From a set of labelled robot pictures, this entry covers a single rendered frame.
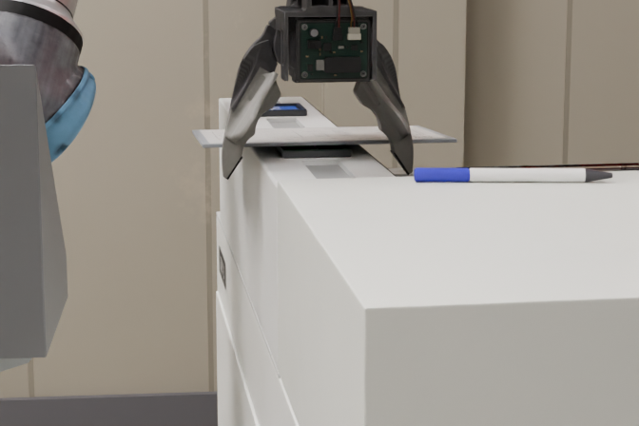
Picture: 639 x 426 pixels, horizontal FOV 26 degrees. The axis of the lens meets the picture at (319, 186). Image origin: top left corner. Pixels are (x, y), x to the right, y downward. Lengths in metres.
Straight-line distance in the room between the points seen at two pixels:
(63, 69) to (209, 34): 1.72
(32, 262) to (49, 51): 0.29
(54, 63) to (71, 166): 1.76
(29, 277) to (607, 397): 0.51
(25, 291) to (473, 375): 0.48
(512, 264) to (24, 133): 0.44
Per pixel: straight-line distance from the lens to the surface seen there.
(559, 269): 0.74
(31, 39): 1.29
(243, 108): 1.10
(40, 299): 1.07
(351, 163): 1.09
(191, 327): 3.13
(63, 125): 1.29
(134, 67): 3.02
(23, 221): 1.06
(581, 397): 0.70
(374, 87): 1.09
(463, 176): 0.98
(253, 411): 1.22
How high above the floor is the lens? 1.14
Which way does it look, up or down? 10 degrees down
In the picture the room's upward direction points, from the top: straight up
